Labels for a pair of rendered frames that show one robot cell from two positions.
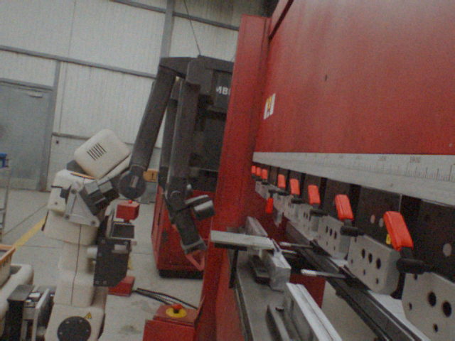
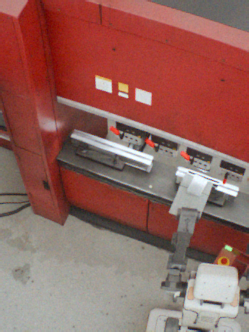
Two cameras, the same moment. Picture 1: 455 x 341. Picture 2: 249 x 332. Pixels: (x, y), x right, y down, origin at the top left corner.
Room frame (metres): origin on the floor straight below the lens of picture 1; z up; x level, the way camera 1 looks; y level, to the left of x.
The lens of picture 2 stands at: (1.27, 1.39, 4.18)
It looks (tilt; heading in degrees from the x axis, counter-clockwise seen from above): 62 degrees down; 296
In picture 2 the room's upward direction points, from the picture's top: straight up
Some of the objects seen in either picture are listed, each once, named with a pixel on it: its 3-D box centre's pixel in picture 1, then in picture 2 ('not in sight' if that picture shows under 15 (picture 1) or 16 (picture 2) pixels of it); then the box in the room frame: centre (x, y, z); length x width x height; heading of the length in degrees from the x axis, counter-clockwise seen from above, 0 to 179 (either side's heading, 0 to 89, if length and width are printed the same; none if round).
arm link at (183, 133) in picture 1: (183, 134); not in sight; (1.09, 0.16, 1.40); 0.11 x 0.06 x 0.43; 16
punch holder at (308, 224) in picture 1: (321, 204); not in sight; (1.03, -0.27, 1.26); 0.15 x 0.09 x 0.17; 4
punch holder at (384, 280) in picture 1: (392, 239); not in sight; (0.63, -0.30, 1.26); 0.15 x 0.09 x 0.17; 4
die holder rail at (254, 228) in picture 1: (254, 231); (111, 150); (2.15, -0.19, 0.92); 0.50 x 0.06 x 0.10; 4
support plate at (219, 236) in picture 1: (239, 239); (191, 198); (1.59, -0.08, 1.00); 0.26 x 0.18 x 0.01; 94
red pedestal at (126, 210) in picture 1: (123, 246); not in sight; (3.18, 0.86, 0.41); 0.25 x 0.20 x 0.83; 94
